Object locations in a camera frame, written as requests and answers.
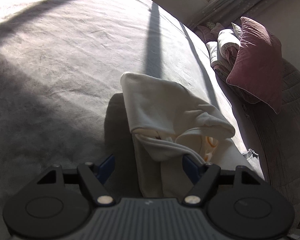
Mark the folded white pink quilt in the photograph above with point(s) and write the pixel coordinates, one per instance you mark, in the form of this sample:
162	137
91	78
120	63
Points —
223	52

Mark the small pink pillow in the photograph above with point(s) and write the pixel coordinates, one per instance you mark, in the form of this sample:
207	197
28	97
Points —
207	34

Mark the grey quilted headboard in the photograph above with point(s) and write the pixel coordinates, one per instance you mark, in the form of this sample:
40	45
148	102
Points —
279	135

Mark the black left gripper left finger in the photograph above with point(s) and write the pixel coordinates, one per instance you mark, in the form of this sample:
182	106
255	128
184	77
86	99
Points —
92	177

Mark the white printed t-shirt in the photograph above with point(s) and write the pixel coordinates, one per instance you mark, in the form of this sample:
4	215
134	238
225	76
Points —
167	121

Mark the grey storage bag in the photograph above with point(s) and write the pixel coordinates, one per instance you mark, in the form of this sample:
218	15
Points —
250	154

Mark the floral cushion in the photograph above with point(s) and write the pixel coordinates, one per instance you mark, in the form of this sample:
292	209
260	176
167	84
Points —
210	25

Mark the grey bed sheet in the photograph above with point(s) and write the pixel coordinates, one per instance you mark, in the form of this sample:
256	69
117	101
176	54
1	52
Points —
60	95

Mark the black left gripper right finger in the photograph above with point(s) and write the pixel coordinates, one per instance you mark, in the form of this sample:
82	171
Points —
204	178

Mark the maroon pillow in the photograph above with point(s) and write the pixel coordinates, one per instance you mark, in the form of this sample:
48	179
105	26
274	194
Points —
258	68

